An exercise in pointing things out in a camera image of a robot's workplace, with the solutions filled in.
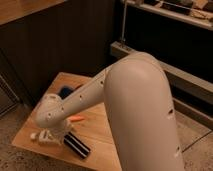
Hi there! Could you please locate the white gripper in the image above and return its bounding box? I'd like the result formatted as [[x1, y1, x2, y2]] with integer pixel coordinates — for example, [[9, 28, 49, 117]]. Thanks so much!
[[50, 119, 71, 140]]

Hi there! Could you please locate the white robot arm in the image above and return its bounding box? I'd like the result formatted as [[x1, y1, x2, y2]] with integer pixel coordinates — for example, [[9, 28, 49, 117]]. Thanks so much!
[[35, 52, 185, 171]]

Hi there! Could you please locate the orange toy carrot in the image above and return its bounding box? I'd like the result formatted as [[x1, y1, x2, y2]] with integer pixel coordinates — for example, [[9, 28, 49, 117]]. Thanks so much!
[[68, 116, 85, 122]]

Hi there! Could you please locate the black floor cable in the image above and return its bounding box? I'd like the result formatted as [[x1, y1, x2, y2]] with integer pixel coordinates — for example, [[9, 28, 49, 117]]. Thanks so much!
[[181, 130, 213, 154]]

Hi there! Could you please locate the black striped eraser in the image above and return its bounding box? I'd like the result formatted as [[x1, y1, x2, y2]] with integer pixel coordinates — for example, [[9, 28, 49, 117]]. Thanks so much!
[[64, 132, 91, 159]]

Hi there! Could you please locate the dark blue plush toy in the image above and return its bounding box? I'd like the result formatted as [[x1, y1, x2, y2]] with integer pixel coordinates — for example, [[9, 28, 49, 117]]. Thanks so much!
[[58, 86, 74, 99]]

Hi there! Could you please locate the white plastic bottle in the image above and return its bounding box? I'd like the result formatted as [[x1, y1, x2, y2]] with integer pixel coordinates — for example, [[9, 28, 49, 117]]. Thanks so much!
[[30, 130, 61, 145]]

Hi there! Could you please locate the metal shelf rack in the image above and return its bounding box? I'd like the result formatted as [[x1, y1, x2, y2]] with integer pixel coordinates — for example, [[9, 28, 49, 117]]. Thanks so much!
[[110, 0, 213, 130]]

